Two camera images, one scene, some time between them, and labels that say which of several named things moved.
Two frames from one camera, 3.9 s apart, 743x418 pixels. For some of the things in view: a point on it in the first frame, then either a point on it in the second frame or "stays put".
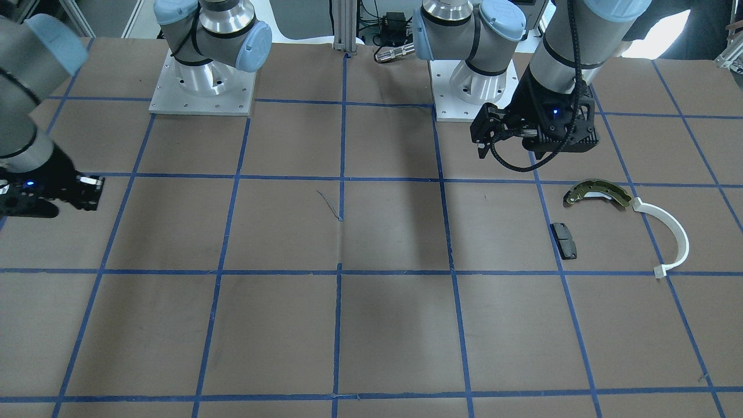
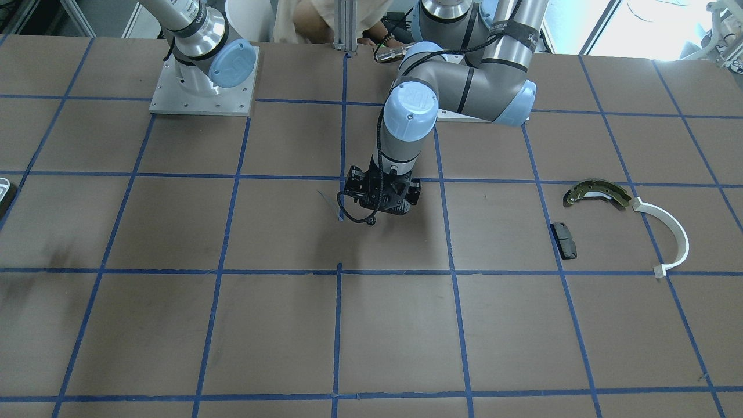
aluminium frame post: x=345 y=15 stays put
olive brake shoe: x=591 y=187 stays put
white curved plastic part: x=660 y=270 stays put
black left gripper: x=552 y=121 to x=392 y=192
